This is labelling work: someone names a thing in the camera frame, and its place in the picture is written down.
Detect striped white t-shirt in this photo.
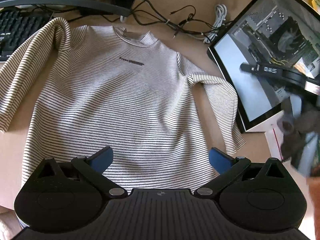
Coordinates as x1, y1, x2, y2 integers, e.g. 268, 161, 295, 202
1, 18, 244, 191

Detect glass side computer case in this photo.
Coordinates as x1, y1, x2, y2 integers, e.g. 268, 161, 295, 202
208, 0, 319, 132

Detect black mechanical keyboard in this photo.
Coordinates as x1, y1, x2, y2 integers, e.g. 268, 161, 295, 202
0, 7, 52, 62

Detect white power cable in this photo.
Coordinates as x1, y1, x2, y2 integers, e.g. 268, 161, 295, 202
203, 0, 231, 45

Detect black thin cables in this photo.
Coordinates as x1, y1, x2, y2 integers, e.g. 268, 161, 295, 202
67, 0, 233, 41

